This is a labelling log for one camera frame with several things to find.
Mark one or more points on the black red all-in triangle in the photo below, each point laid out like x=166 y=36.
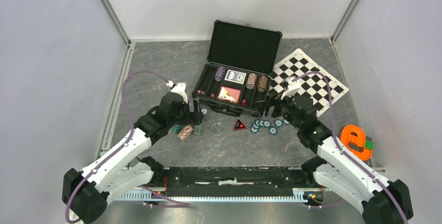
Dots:
x=239 y=125

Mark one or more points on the black poker case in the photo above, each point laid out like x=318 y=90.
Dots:
x=241 y=48

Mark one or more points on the black white chessboard mat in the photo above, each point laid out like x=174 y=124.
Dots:
x=298 y=63

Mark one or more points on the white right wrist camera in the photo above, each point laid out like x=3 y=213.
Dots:
x=290 y=85

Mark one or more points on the purple poker chip stack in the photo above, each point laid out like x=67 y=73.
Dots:
x=219 y=73

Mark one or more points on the brown poker chip stack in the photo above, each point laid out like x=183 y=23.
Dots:
x=262 y=83

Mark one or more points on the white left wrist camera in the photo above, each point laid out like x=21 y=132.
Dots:
x=178 y=88

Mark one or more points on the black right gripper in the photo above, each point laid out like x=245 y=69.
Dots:
x=262 y=106

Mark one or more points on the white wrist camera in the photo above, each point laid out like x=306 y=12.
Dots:
x=290 y=85
x=178 y=88

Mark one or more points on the clear dealer button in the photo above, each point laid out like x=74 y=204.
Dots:
x=217 y=129

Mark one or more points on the orange blue poker chip stack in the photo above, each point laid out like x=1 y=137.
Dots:
x=251 y=81

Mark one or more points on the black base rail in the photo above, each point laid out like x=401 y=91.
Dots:
x=231 y=181

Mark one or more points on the green 50 chip middle right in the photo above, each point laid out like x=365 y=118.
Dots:
x=278 y=123

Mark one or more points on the green yellow blue chip stack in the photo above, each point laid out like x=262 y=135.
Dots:
x=197 y=130

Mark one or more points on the pink poker chip stack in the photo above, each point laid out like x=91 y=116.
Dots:
x=185 y=132

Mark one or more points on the red playing card deck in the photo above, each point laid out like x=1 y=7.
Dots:
x=229 y=94

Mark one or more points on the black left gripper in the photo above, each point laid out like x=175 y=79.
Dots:
x=193 y=117

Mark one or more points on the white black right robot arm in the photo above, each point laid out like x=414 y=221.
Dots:
x=377 y=199

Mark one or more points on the teal poker chip stack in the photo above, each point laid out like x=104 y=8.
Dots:
x=176 y=129

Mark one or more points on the green 50 chip lower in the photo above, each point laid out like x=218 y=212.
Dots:
x=273 y=130

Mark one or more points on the blue playing card deck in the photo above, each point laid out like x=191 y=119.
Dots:
x=235 y=76

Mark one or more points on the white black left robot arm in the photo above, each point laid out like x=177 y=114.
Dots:
x=88 y=192

